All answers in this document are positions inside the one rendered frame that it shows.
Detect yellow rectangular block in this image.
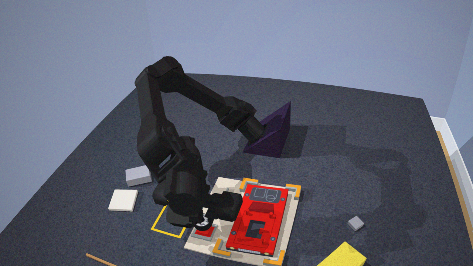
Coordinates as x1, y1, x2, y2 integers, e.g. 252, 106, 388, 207
317, 242, 367, 266

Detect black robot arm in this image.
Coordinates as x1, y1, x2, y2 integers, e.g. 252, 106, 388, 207
135, 56, 268, 228

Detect white wheel with black tyre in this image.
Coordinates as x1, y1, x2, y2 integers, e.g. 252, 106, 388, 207
195, 213, 211, 231

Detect white flat square tile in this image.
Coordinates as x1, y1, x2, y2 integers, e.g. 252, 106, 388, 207
108, 189, 138, 212

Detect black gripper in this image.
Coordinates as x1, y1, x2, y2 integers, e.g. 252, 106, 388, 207
152, 170, 243, 226

